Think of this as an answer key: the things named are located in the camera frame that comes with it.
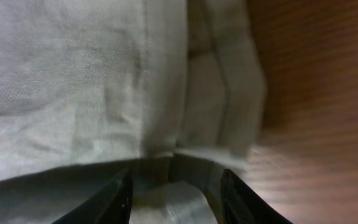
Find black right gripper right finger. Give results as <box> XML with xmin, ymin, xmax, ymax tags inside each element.
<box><xmin>221</xmin><ymin>169</ymin><xmax>292</xmax><ymax>224</ymax></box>

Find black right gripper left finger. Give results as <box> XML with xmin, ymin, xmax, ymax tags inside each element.
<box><xmin>52</xmin><ymin>169</ymin><xmax>133</xmax><ymax>224</ymax></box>

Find khaki green shorts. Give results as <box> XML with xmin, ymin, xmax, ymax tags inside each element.
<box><xmin>0</xmin><ymin>1</ymin><xmax>266</xmax><ymax>223</ymax></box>

